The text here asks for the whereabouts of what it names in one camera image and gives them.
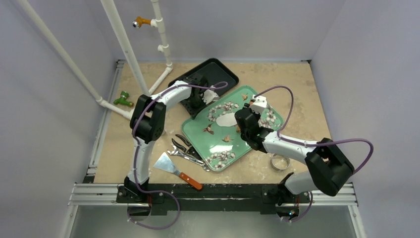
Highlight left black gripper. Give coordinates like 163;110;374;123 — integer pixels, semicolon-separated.
183;95;208;119

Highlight black plastic tray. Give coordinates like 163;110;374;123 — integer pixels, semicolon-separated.
168;58;239;119

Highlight white dough ball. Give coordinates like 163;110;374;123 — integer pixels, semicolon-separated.
216;113;237;127

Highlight green floral tray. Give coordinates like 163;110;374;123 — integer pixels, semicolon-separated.
181;85;284;172

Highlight round metal cutter ring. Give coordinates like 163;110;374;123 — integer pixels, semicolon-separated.
270;153;291;172

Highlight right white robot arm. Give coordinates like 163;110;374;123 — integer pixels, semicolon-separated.
234;108;355;202

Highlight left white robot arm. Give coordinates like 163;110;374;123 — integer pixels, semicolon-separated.
124;74;211;203

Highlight silver open-end wrench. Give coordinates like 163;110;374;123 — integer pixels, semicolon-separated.
167;146;210;172

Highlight green plastic faucet tap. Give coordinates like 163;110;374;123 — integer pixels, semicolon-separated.
113;91;134;107

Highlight orange faucet tap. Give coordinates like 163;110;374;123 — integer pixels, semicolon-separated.
132;16;152;29

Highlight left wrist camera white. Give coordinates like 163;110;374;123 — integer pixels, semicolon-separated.
202;89;220;105

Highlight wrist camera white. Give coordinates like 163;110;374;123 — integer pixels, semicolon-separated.
250;95;267;114
202;89;220;105

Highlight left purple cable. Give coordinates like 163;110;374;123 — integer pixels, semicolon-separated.
126;81;229;231

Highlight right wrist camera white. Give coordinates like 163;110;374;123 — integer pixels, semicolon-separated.
250;95;267;114

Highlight black handled pliers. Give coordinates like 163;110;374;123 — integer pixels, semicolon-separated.
171;134;203;161

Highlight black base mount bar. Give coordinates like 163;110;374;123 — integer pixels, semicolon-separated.
116;178;311;217

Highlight metal scraper wooden handle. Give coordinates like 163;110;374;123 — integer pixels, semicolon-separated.
153;152;203;190

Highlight white PVC pipe frame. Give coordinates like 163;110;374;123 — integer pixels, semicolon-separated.
17;0;173;119

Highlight aluminium rail frame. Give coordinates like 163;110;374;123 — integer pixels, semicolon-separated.
68;60;366;238

